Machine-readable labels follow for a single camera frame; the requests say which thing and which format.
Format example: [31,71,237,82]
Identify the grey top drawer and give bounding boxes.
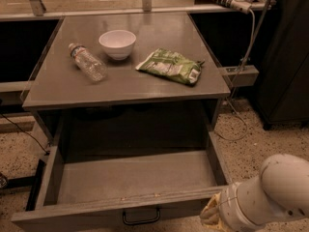
[12,130,232,232]

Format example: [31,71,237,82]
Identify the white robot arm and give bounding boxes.
[200,154,309,232]

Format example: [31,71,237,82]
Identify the dark cabinet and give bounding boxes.
[253,0,309,131]

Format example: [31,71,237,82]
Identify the green chip bag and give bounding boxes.
[135,48,204,86]

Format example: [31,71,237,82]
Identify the grey cabinet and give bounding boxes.
[20,13,232,153]

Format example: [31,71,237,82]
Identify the white ceramic bowl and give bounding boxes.
[98,30,136,60]

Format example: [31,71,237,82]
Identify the clear plastic water bottle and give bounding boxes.
[69,43,107,82]

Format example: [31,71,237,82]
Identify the white emergency stop button box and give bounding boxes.
[230,0,251,14]

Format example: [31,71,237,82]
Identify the black drawer handle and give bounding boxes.
[122,208,160,226]

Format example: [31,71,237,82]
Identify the grey side bracket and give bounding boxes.
[219,65,259,89]

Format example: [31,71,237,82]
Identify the black cable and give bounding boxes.
[0,112,51,156]

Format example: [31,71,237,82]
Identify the white cable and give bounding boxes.
[213,8,256,142]

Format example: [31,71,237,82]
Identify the metal rail frame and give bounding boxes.
[0,0,278,21]

